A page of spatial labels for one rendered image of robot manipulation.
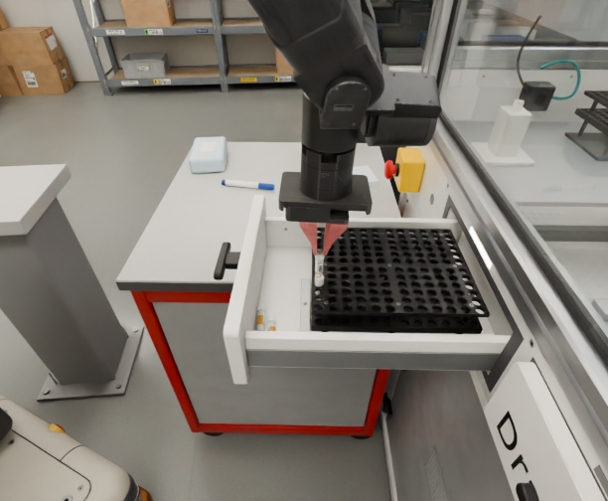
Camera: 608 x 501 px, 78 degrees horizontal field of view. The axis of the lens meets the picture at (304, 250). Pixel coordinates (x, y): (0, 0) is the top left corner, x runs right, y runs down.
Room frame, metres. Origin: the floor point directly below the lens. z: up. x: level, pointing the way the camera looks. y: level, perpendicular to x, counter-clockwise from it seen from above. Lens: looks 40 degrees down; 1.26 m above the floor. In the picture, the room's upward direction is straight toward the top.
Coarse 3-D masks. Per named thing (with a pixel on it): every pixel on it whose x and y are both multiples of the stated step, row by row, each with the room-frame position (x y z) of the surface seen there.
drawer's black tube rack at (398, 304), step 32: (352, 256) 0.41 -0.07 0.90; (384, 256) 0.41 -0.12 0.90; (416, 256) 0.41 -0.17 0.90; (448, 256) 0.41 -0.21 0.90; (352, 288) 0.35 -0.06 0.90; (384, 288) 0.35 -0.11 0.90; (416, 288) 0.35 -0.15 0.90; (448, 288) 0.35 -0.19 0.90; (320, 320) 0.32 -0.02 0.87; (352, 320) 0.32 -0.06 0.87; (384, 320) 0.32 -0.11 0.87; (416, 320) 0.32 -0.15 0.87; (448, 320) 0.32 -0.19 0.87
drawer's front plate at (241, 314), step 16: (256, 208) 0.50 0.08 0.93; (256, 224) 0.45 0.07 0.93; (256, 240) 0.42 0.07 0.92; (240, 256) 0.38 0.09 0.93; (256, 256) 0.41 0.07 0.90; (240, 272) 0.35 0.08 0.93; (256, 272) 0.39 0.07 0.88; (240, 288) 0.32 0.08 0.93; (256, 288) 0.38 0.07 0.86; (240, 304) 0.29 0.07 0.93; (256, 304) 0.37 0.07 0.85; (240, 320) 0.27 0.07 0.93; (224, 336) 0.25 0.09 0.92; (240, 336) 0.26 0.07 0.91; (240, 352) 0.25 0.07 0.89; (240, 368) 0.25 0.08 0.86
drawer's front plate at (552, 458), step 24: (504, 384) 0.22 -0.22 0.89; (528, 384) 0.19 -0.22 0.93; (504, 408) 0.20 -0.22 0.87; (528, 408) 0.18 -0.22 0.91; (552, 408) 0.17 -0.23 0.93; (504, 432) 0.18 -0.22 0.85; (528, 432) 0.16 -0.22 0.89; (552, 432) 0.15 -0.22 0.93; (504, 456) 0.16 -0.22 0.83; (528, 456) 0.15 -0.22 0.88; (552, 456) 0.13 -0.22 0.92; (576, 456) 0.13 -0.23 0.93; (528, 480) 0.13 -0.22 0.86; (552, 480) 0.12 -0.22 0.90; (576, 480) 0.11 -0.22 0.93
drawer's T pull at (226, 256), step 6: (222, 246) 0.42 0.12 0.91; (228, 246) 0.42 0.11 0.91; (222, 252) 0.41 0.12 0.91; (228, 252) 0.41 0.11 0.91; (234, 252) 0.41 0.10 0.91; (240, 252) 0.41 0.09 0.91; (222, 258) 0.39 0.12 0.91; (228, 258) 0.39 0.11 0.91; (234, 258) 0.39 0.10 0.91; (216, 264) 0.38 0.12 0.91; (222, 264) 0.38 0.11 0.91; (228, 264) 0.38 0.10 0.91; (234, 264) 0.38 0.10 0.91; (216, 270) 0.37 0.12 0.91; (222, 270) 0.37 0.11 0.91; (216, 276) 0.36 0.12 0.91; (222, 276) 0.36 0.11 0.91
